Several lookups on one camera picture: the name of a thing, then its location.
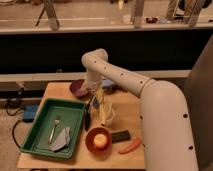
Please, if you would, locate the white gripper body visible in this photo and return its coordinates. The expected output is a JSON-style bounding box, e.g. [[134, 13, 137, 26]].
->
[[82, 75, 101, 93]]

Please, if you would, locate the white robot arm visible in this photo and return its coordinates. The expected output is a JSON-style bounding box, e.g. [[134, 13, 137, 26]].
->
[[82, 49, 199, 171]]

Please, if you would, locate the purple bowl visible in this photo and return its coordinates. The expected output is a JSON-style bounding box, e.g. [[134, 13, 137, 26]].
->
[[70, 79, 88, 98]]

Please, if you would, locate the orange bowl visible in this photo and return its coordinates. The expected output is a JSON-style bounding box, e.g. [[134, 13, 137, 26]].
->
[[85, 127, 112, 154]]

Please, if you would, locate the green plastic tray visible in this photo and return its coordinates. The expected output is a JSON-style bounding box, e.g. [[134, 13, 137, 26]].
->
[[21, 98, 85, 159]]

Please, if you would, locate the silver fork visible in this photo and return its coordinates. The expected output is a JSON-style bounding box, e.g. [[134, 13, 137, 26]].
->
[[48, 116, 60, 144]]

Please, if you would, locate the yellow round fruit toy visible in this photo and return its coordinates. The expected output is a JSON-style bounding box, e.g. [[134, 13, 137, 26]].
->
[[93, 134, 108, 149]]

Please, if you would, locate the wooden table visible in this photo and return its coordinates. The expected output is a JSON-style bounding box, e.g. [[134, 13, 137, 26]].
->
[[16, 82, 146, 170]]

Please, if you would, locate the black rectangular block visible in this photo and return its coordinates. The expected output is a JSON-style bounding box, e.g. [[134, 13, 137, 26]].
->
[[111, 130, 131, 143]]

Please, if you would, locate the grey folded cloth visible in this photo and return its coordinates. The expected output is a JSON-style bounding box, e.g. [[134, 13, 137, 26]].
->
[[49, 127, 70, 152]]

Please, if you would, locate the blue box on floor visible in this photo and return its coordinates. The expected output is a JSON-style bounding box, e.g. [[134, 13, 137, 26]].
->
[[22, 105, 38, 122]]

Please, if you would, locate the black handled tool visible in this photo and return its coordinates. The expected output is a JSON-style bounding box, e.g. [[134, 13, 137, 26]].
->
[[85, 96, 94, 131]]

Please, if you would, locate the black cable on floor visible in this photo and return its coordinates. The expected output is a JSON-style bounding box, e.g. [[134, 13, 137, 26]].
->
[[5, 96, 26, 149]]

